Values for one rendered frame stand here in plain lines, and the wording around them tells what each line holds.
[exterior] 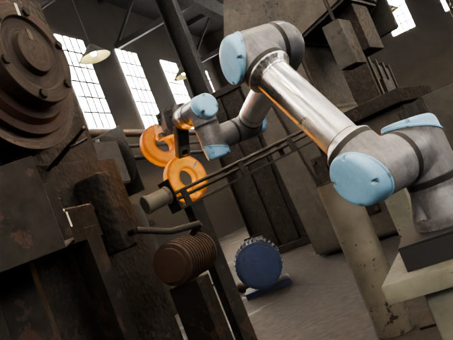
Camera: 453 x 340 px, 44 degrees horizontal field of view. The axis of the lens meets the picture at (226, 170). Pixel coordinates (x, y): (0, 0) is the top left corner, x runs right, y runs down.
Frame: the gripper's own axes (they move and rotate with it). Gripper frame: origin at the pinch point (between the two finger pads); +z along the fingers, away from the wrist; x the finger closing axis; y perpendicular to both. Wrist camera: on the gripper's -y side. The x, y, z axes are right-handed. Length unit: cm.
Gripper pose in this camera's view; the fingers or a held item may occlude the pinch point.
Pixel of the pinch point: (160, 139)
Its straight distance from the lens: 192.4
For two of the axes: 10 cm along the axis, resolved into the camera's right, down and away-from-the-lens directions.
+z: -5.1, 1.9, 8.4
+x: -8.0, 2.5, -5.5
